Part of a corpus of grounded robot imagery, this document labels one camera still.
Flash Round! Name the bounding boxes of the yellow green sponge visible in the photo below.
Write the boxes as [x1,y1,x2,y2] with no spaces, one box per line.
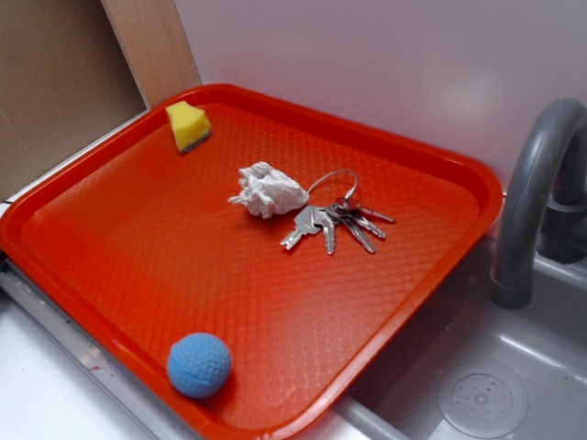
[166,101,212,154]

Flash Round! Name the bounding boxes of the large silver key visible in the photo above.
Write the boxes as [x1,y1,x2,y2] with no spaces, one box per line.
[280,205,321,250]

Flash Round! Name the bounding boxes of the silver key pointing down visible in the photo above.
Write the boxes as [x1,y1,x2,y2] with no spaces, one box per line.
[314,208,336,256]

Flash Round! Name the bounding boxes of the crumpled white paper tissue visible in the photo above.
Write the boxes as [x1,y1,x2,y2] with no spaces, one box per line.
[227,161,309,219]

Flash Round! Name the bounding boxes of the silver key middle right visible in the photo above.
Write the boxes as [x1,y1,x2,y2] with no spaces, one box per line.
[338,214,376,254]

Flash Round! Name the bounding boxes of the silver key far right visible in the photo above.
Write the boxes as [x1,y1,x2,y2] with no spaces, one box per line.
[356,205,396,224]

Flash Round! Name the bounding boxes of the red plastic tray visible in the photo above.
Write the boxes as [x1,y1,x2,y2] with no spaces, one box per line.
[1,85,503,439]

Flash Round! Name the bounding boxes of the blue dimpled ball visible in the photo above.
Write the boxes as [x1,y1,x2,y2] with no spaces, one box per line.
[167,333,232,399]

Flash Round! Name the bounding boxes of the grey plastic sink basin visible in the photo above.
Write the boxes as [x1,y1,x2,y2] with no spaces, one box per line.
[335,238,586,439]

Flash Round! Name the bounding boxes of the grey plastic faucet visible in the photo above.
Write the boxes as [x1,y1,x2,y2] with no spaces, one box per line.
[491,98,586,309]

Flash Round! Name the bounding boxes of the round sink drain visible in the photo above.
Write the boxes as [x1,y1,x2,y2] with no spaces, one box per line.
[437,363,528,439]

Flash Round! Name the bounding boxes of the brown cardboard panel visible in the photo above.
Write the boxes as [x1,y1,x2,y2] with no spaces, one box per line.
[1,1,145,199]

